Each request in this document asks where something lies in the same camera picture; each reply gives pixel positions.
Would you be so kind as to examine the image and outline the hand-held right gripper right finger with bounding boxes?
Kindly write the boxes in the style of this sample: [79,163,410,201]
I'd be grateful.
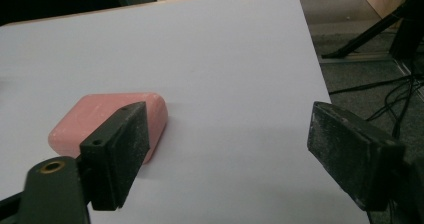
[306,101,406,212]

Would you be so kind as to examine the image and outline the black cables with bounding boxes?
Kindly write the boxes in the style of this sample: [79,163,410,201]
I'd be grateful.
[328,58,424,140]

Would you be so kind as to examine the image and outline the black metal stand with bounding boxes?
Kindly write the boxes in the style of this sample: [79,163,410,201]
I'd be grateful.
[321,0,424,60]

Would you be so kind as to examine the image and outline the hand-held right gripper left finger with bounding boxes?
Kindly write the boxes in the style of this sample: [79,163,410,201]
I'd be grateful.
[79,101,151,212]

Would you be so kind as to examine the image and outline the pink soap bar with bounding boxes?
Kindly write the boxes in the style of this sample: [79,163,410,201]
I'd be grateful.
[47,92,169,165]

